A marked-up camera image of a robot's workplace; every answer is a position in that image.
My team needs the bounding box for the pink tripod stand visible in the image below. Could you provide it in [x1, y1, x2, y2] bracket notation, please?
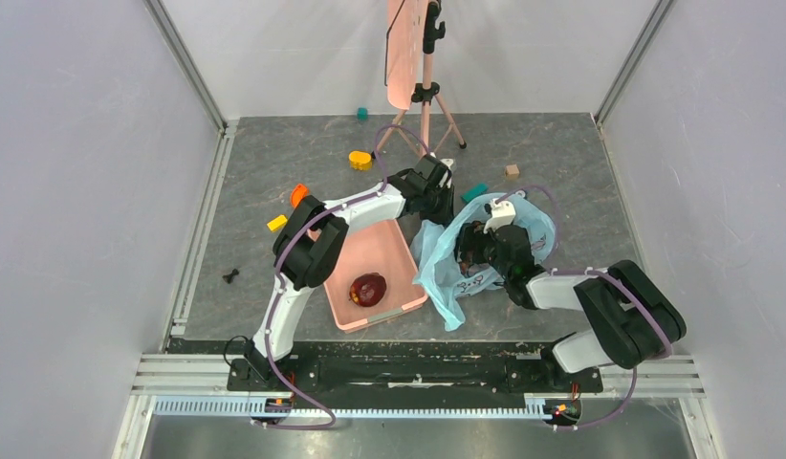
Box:
[392, 1, 468, 156]

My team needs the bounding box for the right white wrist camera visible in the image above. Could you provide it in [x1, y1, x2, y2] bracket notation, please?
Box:
[483, 199, 516, 234]

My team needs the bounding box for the small yellow block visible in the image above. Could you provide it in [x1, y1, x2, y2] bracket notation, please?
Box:
[266, 214, 289, 233]

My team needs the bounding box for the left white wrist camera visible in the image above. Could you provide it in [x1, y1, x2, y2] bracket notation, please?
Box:
[429, 152, 455, 187]

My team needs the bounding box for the small wooden cube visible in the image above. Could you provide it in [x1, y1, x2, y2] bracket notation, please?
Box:
[503, 164, 520, 180]

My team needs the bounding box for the pink plastic basket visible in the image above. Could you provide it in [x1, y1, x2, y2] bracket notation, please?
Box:
[323, 220, 427, 333]

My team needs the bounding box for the yellow toy block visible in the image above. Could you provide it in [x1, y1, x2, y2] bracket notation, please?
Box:
[348, 150, 375, 171]

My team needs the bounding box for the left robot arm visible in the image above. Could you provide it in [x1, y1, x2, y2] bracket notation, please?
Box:
[244, 154, 454, 390]

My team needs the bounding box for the teal long block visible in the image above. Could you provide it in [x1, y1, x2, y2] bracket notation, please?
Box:
[461, 183, 489, 204]

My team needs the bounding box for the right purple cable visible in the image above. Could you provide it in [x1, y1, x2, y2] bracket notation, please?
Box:
[493, 185, 675, 432]

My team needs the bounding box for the light blue plastic bag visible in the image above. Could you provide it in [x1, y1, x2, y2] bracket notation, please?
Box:
[409, 191, 557, 332]

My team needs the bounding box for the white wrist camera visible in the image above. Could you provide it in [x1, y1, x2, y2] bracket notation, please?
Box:
[429, 152, 455, 187]
[483, 199, 516, 234]

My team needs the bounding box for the orange curved toy block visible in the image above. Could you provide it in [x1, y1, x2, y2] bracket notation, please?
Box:
[289, 184, 310, 208]

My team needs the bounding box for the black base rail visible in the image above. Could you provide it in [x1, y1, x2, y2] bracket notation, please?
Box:
[224, 341, 603, 415]

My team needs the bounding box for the small black bow piece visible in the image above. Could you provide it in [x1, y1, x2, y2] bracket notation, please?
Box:
[222, 269, 240, 284]

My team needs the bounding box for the red fake apple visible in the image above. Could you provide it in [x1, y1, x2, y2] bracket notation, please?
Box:
[349, 273, 387, 307]

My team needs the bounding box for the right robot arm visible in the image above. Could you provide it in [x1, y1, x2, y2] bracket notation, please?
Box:
[455, 221, 687, 390]

